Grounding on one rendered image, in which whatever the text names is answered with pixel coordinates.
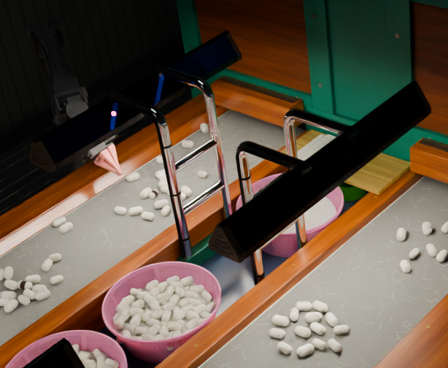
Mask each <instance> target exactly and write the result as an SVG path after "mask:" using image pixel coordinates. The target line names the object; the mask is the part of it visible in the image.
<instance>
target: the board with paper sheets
mask: <svg viewBox="0 0 448 368"><path fill-rule="evenodd" d="M321 134H322V135H325V136H326V135H327V134H324V133H321V132H318V131H315V130H312V129H311V130H310V131H308V132H307V133H305V135H303V136H302V137H300V138H298V139H297V140H296V144H297V152H298V151H299V150H300V149H301V148H303V147H304V146H306V145H307V144H309V143H310V142H311V141H312V140H313V139H315V138H316V137H318V136H319V135H321ZM280 152H281V153H285V154H287V152H286V148H285V149H283V150H282V151H280ZM409 170H410V162H408V161H405V160H402V159H399V158H396V157H393V156H389V155H387V154H384V153H380V154H379V155H378V156H377V157H375V158H374V159H372V160H371V161H370V162H368V163H367V164H366V165H365V166H364V167H362V168H361V169H360V170H358V171H357V172H356V173H354V175H352V176H351V177H350V178H348V179H347V180H346V181H344V183H347V184H350V185H353V186H355V187H358V188H361V189H363V190H365V191H369V192H371V193H375V194H377V195H380V194H381V193H382V192H383V191H385V190H386V189H387V188H388V187H390V186H391V185H392V184H393V183H394V182H395V181H396V180H398V179H399V178H400V177H401V176H403V175H404V174H405V173H407V172H408V171H409Z"/></svg>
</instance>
